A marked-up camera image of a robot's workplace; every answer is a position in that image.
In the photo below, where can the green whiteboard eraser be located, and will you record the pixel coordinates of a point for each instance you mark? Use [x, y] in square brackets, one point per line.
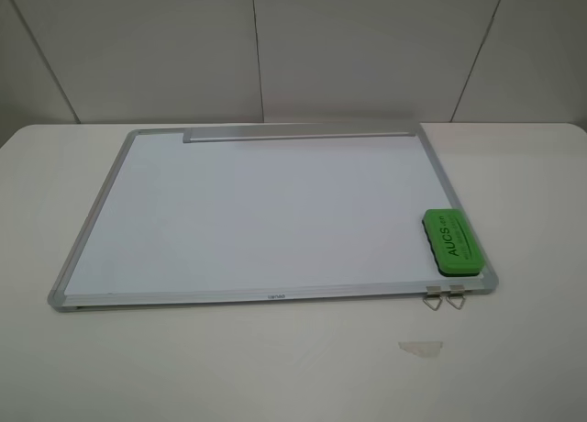
[455, 250]

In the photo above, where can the aluminium framed whiteboard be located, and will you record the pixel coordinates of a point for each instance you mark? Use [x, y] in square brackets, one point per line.
[263, 213]

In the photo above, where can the left metal binder clip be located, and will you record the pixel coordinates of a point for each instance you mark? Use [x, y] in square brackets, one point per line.
[433, 298]

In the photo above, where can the clear tape piece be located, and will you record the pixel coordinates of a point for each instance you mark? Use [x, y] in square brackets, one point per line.
[422, 349]

